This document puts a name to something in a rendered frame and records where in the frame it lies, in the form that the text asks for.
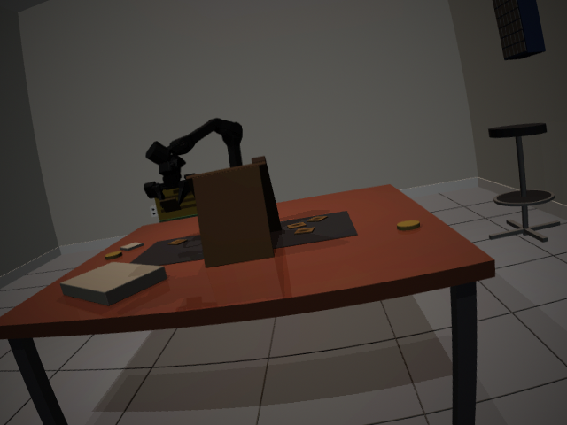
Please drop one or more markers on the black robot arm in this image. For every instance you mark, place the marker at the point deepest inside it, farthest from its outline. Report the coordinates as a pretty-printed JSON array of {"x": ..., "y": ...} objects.
[{"x": 232, "y": 134}]

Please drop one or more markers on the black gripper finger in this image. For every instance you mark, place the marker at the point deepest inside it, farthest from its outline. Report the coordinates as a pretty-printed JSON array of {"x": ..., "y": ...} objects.
[
  {"x": 184, "y": 189},
  {"x": 158, "y": 193}
]

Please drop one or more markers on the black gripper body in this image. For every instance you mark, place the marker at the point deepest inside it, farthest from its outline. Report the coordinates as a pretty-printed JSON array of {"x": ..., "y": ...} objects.
[{"x": 170, "y": 182}]

